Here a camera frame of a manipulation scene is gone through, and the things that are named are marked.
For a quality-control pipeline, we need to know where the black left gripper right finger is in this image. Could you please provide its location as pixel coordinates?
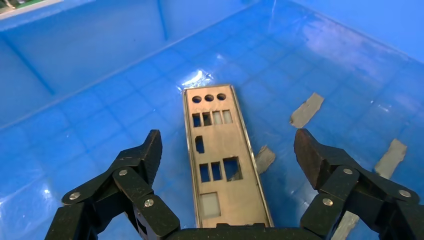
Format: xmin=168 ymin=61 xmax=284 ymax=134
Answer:
xmin=294 ymin=128 xmax=424 ymax=240

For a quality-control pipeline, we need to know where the grey tape strip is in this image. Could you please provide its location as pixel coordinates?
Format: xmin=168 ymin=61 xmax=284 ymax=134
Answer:
xmin=254 ymin=145 xmax=277 ymax=175
xmin=331 ymin=211 xmax=361 ymax=240
xmin=289 ymin=92 xmax=326 ymax=129
xmin=374 ymin=138 xmax=408 ymax=180

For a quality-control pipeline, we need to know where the blue plastic tray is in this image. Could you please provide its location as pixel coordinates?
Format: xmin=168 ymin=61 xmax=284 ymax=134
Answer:
xmin=0 ymin=0 xmax=424 ymax=240

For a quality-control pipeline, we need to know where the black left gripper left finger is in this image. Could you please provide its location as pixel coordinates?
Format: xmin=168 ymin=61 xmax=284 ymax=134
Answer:
xmin=44 ymin=129 xmax=181 ymax=240

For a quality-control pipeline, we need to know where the silver metal I/O shield plate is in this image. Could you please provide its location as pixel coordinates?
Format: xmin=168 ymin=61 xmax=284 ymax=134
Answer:
xmin=182 ymin=83 xmax=275 ymax=229

